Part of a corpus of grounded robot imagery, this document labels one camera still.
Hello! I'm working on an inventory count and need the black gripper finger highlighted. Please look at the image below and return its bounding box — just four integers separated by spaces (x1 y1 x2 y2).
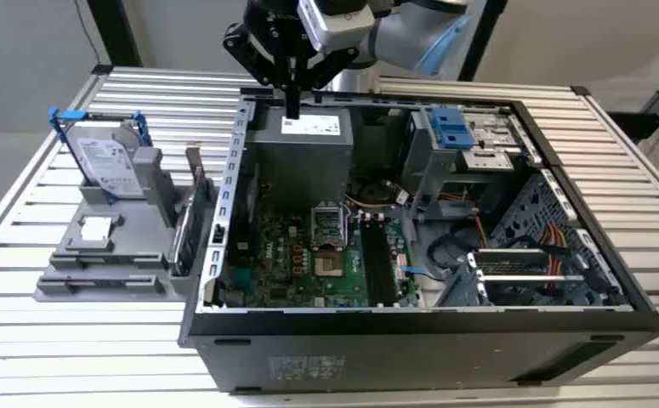
222 23 294 119
293 46 361 119

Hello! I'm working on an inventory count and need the black RAM slot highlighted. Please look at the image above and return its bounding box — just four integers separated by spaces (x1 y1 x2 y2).
361 215 385 307

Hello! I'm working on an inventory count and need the grey power supply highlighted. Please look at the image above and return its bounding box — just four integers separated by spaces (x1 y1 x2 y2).
247 105 357 203

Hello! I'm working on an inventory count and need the blue drive latch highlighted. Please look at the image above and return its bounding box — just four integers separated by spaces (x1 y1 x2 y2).
429 108 476 150

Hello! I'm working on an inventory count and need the black round fan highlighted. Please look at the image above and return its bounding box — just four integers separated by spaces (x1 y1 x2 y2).
352 178 402 205

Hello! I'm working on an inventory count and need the grey metal drive cage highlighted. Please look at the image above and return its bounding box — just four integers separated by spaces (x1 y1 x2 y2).
401 104 541 218

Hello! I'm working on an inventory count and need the metal socket cover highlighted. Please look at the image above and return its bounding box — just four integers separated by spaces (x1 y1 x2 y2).
310 202 346 252

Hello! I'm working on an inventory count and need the hard disk in blue carrier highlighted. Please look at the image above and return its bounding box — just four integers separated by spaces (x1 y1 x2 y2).
49 108 153 201

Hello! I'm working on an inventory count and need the green graphics card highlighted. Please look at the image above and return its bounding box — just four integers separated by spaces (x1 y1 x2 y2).
170 139 217 275

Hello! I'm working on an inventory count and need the grey parts rack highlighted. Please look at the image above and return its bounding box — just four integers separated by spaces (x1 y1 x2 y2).
34 146 217 303

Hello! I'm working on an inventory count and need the CPU socket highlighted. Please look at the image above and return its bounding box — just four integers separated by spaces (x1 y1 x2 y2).
313 251 349 280

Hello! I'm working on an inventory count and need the silver CPU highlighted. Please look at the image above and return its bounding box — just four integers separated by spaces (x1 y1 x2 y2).
79 216 113 241

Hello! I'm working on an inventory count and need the green motherboard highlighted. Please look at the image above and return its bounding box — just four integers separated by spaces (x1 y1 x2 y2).
225 207 421 308

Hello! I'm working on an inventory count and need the silver perforated disk bay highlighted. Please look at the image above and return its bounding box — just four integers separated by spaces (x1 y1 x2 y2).
436 248 589 308

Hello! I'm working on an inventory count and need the black PC case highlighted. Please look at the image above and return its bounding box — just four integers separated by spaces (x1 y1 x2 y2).
177 87 659 394

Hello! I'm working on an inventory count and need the black frame post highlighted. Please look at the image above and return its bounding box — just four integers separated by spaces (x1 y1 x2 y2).
87 0 143 68
460 0 510 82

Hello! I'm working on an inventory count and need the thin orange wire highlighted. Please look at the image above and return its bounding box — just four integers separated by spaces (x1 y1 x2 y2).
474 207 490 250

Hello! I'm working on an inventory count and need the red yellow wire bundle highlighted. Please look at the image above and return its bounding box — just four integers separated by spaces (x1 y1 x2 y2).
533 223 573 277

